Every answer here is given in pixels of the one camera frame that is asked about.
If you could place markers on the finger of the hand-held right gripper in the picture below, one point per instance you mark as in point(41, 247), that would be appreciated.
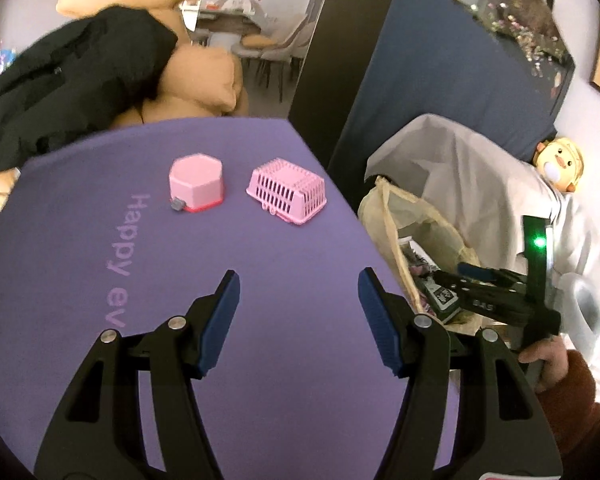
point(455, 282)
point(475, 270)

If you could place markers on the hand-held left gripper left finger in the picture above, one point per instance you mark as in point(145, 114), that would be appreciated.
point(220, 325)

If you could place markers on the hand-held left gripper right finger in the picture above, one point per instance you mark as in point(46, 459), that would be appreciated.
point(380, 320)

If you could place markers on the pale yellow plastic bag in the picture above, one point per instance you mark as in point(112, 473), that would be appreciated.
point(380, 210)

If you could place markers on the person's right forearm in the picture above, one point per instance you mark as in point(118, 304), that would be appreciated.
point(575, 405)

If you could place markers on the person's right hand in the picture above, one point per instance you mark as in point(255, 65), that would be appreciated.
point(557, 360)

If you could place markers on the purple printed cloth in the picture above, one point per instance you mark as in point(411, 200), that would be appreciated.
point(280, 250)

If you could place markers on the white cloth cover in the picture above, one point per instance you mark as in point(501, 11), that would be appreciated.
point(455, 160)

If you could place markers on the yellow duck plush toy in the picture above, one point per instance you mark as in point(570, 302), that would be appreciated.
point(560, 160)

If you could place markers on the pink hexagonal box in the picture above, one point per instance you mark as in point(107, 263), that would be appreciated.
point(197, 180)

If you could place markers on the pink plastic basket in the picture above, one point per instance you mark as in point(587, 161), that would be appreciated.
point(290, 187)

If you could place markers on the dark blue covered cabinet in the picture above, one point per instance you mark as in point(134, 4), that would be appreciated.
point(430, 60)

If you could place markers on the tan sofa seat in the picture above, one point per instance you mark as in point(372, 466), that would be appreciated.
point(180, 110)

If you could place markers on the black jacket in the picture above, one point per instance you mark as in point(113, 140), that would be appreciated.
point(80, 80)

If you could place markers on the tan seat pad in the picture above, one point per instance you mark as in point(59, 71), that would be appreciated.
point(257, 41)

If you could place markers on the grey dining chair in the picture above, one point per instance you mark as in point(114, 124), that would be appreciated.
point(290, 35)

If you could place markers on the dining table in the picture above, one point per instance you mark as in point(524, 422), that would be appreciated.
point(225, 17)

